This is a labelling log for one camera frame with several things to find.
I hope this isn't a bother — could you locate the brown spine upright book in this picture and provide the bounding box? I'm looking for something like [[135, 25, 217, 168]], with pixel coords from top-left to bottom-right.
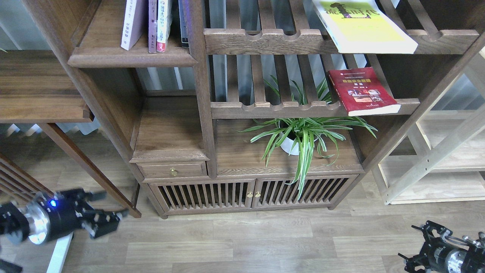
[[148, 0, 158, 53]]

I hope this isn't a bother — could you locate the dark wooden bookshelf cabinet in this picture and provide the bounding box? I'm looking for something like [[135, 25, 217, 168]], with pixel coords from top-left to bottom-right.
[[23, 0, 484, 219]]

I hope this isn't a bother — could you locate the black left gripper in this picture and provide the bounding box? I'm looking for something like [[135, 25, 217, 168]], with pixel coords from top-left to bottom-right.
[[23, 188, 129, 244]]

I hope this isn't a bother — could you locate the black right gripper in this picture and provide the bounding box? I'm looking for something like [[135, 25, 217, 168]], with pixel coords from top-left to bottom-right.
[[398, 221, 465, 273]]

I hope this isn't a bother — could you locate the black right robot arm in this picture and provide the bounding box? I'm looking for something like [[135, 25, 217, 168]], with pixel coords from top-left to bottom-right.
[[398, 221, 485, 273]]

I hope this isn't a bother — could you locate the yellow green cover book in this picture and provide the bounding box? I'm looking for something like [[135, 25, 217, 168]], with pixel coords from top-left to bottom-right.
[[313, 0, 418, 54]]

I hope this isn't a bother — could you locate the brass drawer knob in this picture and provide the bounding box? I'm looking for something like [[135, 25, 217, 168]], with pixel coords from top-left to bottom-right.
[[170, 168, 178, 177]]

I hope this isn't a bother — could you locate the white bar on floor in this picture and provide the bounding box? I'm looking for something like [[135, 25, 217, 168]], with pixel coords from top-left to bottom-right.
[[46, 232, 74, 273]]

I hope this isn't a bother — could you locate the green spider plant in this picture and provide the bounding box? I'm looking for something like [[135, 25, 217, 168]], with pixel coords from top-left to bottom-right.
[[238, 75, 378, 201]]

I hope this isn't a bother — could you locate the light wooden shelf rack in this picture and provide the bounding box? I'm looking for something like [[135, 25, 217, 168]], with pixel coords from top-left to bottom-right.
[[371, 49, 485, 206]]

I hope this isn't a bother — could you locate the red cover book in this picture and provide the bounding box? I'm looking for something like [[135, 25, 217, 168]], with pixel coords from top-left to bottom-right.
[[329, 67, 401, 116]]

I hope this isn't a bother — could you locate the pale lavender white book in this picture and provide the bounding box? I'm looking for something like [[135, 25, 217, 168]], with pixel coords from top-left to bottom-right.
[[120, 0, 149, 50]]

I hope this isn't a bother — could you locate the dark thin upright book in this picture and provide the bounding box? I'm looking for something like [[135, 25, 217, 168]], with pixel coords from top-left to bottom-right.
[[178, 0, 189, 48]]

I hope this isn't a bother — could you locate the white plant pot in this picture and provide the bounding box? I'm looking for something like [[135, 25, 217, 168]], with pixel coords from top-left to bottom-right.
[[277, 118, 320, 158]]

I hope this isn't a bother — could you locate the white red upright book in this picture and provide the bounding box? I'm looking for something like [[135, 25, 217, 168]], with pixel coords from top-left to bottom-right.
[[156, 0, 172, 52]]

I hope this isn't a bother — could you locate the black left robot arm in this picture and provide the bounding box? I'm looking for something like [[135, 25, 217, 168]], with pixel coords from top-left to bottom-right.
[[0, 188, 129, 244]]

